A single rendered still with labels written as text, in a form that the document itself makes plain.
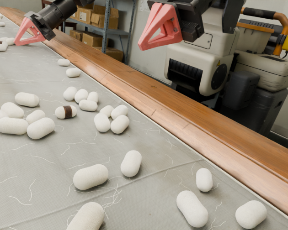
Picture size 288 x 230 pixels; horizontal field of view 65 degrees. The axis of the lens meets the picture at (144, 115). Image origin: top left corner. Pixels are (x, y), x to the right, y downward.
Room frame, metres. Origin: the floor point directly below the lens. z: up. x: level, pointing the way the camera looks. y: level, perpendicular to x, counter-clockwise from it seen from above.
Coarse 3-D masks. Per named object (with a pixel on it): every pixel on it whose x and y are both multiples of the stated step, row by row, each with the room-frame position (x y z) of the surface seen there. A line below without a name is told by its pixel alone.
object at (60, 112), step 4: (60, 108) 0.30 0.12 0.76; (72, 108) 0.31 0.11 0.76; (56, 112) 0.30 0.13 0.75; (60, 112) 0.30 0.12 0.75; (64, 112) 0.30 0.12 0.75; (72, 112) 0.31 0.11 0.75; (76, 112) 0.31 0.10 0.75; (60, 116) 0.30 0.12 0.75; (64, 116) 0.30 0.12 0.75; (72, 116) 0.31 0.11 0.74
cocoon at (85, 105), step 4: (84, 100) 0.35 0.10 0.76; (88, 100) 0.35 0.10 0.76; (80, 104) 0.34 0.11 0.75; (84, 104) 0.34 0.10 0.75; (88, 104) 0.34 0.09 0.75; (92, 104) 0.34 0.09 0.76; (96, 104) 0.35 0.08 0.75; (80, 108) 0.34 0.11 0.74; (84, 108) 0.34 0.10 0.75; (88, 108) 0.34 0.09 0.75; (92, 108) 0.34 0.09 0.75; (96, 108) 0.35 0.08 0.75
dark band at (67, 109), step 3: (66, 105) 0.31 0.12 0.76; (69, 105) 0.31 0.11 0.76; (66, 108) 0.30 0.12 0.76; (69, 108) 0.31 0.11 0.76; (66, 111) 0.30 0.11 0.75; (69, 111) 0.30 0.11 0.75; (66, 114) 0.30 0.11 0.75; (69, 114) 0.30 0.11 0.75; (66, 117) 0.30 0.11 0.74; (69, 117) 0.31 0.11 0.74
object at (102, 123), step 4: (96, 116) 0.30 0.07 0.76; (100, 116) 0.30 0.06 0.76; (104, 116) 0.30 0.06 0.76; (96, 120) 0.29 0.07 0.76; (100, 120) 0.29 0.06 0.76; (104, 120) 0.29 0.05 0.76; (108, 120) 0.29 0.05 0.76; (96, 124) 0.28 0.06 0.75; (100, 124) 0.28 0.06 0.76; (104, 124) 0.28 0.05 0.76; (108, 124) 0.29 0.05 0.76; (100, 128) 0.28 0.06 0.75; (104, 128) 0.28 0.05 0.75; (108, 128) 0.29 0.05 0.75
